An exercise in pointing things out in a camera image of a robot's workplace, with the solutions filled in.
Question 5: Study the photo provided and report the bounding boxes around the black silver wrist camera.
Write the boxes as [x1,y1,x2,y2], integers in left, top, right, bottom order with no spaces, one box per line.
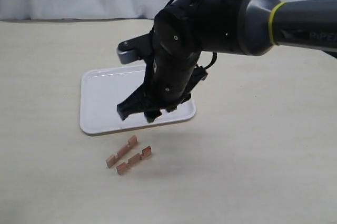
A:
[116,33,153,65]

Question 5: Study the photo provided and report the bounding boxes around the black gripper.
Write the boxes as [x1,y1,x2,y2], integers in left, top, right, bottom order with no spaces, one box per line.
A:
[116,50,207,124]

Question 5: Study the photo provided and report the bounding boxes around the notched wooden piece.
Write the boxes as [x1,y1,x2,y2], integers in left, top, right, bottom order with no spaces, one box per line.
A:
[106,135,138,168]
[116,146,152,176]

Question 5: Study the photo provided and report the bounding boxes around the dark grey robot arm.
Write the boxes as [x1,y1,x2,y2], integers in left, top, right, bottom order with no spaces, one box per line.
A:
[116,0,336,123]

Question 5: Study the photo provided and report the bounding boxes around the white rectangular plastic tray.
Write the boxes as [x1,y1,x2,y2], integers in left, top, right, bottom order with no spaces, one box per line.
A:
[80,65,196,135]

